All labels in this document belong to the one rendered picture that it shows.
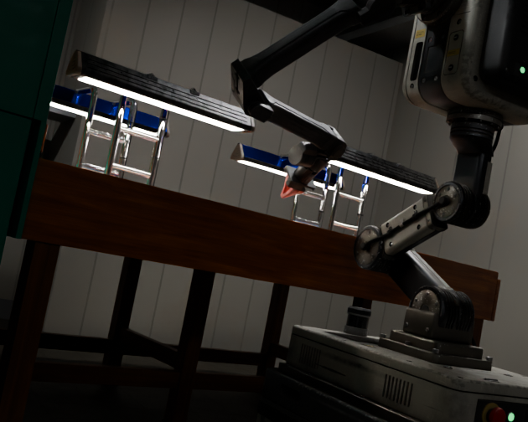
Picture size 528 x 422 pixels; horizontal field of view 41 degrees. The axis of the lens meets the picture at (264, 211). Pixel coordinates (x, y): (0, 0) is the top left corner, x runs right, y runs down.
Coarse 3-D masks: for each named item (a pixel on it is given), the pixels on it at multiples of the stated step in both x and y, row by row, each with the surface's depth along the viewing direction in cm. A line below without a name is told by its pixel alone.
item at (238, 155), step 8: (240, 144) 296; (232, 152) 298; (240, 152) 294; (248, 152) 296; (256, 152) 300; (264, 152) 303; (240, 160) 296; (248, 160) 295; (256, 160) 298; (264, 160) 301; (272, 160) 304; (280, 160) 308; (288, 160) 312; (272, 168) 303; (280, 168) 306; (320, 176) 321; (336, 176) 330
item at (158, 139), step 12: (120, 96) 220; (120, 108) 219; (120, 120) 219; (120, 132) 220; (132, 132) 222; (144, 132) 225; (156, 144) 227; (108, 156) 218; (156, 156) 227; (108, 168) 217; (120, 168) 220; (132, 168) 223; (156, 168) 228
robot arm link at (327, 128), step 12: (264, 96) 177; (252, 108) 171; (264, 108) 172; (276, 108) 179; (288, 108) 184; (264, 120) 176; (276, 120) 182; (288, 120) 184; (300, 120) 187; (312, 120) 193; (300, 132) 190; (312, 132) 193; (324, 132) 195; (336, 132) 203; (324, 144) 198; (336, 144) 200
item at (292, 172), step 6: (288, 168) 210; (294, 168) 212; (300, 168) 208; (306, 168) 207; (288, 174) 209; (294, 174) 210; (300, 174) 208; (306, 174) 208; (312, 174) 207; (288, 180) 208; (294, 180) 208; (300, 180) 209; (306, 180) 209; (312, 180) 214; (306, 186) 211; (312, 186) 212
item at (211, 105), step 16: (80, 64) 191; (96, 64) 195; (112, 64) 199; (112, 80) 196; (128, 80) 200; (144, 80) 204; (160, 80) 209; (144, 96) 204; (160, 96) 206; (176, 96) 210; (192, 96) 214; (208, 96) 220; (192, 112) 213; (208, 112) 216; (224, 112) 221; (240, 112) 226; (240, 128) 224
